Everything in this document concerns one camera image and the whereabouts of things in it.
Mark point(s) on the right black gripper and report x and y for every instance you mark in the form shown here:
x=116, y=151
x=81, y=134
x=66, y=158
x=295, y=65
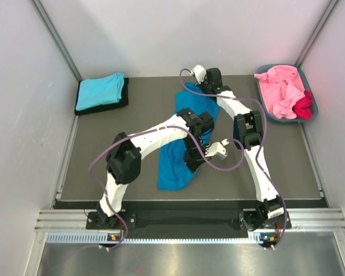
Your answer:
x=201, y=87

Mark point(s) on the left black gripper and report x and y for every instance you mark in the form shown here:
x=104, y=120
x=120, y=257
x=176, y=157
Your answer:
x=193, y=162

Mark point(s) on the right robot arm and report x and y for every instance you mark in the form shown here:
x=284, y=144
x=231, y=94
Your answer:
x=249, y=128

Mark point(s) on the pink t-shirt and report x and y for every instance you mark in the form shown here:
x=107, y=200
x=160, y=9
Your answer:
x=281, y=88

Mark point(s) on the folded black t-shirt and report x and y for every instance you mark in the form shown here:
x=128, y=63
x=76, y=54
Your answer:
x=124, y=101

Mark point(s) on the magenta t-shirt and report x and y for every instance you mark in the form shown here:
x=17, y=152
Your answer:
x=302, y=108

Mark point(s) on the folded light blue t-shirt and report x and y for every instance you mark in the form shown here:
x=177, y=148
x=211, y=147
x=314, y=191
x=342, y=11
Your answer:
x=94, y=93

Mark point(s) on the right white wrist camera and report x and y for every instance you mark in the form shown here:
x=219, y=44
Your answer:
x=199, y=73

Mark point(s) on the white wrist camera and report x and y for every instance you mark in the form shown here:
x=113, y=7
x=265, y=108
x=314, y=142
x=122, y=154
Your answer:
x=217, y=149
x=199, y=73

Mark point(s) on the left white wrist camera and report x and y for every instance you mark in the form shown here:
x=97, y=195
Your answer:
x=217, y=149

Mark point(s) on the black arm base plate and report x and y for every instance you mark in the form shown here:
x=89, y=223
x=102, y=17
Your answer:
x=235, y=219

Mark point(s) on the slotted cable duct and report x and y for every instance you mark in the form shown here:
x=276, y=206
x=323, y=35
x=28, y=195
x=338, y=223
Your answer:
x=113, y=238

